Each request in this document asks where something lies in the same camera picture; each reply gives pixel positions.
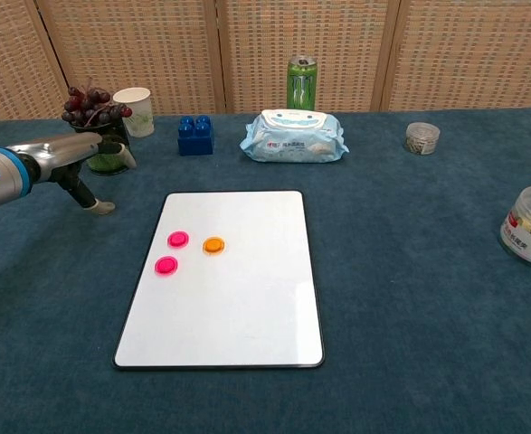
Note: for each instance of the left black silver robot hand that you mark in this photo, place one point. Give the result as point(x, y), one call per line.
point(61, 151)

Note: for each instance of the pink disc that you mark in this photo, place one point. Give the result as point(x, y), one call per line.
point(166, 266)
point(177, 239)

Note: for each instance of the orange disc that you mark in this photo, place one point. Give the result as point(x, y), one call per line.
point(213, 245)

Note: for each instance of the white rectangular board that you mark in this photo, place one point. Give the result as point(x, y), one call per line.
point(238, 307)

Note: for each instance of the purple artificial grape bunch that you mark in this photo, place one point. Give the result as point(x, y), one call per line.
point(88, 110)

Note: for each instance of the white paper cup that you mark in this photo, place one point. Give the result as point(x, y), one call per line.
point(136, 113)

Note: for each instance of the blue building block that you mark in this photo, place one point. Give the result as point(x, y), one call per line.
point(196, 138)

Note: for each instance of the bamboo folding screen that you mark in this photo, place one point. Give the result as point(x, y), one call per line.
point(265, 45)

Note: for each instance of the light blue wet wipes pack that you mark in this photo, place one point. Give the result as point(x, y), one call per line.
point(292, 140)

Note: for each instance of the green drink can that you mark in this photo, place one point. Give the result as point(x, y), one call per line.
point(301, 86)

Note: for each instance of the small clear plastic jar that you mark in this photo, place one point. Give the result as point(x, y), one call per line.
point(422, 140)

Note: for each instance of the blue felt table cloth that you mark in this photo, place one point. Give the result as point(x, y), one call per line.
point(405, 294)

